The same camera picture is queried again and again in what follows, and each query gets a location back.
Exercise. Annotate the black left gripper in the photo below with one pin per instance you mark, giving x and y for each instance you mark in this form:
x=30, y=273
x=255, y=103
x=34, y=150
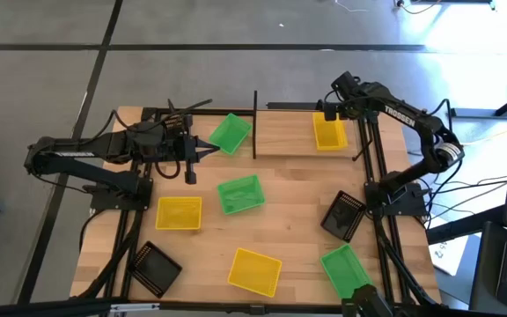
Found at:
x=178, y=147

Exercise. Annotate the green plastic basket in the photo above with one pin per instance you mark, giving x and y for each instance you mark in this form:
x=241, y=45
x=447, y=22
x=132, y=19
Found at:
x=241, y=194
x=230, y=134
x=343, y=270

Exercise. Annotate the white paper sheet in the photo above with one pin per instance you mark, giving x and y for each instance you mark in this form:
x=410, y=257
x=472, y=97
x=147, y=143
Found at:
x=449, y=257

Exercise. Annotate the black plastic basket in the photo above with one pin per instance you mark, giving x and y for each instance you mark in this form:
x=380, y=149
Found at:
x=154, y=269
x=343, y=216

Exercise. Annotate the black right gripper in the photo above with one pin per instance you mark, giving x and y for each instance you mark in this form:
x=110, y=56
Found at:
x=346, y=90

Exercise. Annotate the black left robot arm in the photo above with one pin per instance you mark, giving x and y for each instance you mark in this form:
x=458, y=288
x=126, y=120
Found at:
x=77, y=154

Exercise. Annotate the black desk bar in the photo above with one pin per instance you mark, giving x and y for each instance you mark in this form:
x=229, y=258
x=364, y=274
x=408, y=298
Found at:
x=465, y=224

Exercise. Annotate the black aluminium table frame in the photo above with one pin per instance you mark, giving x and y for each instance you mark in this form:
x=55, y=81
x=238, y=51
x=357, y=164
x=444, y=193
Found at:
x=38, y=310

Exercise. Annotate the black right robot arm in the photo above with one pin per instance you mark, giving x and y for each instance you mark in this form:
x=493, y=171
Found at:
x=401, y=116

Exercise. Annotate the black stand leg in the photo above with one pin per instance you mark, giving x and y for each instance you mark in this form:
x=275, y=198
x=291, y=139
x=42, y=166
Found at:
x=473, y=112

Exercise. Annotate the yellow plastic basket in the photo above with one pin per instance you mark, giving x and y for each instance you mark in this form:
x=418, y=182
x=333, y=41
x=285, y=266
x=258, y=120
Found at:
x=178, y=213
x=330, y=134
x=254, y=272

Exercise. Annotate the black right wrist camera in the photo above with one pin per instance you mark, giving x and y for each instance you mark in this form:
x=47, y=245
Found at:
x=330, y=113

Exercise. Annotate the long black bar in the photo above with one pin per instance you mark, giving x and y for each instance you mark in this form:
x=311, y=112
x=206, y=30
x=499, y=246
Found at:
x=293, y=106

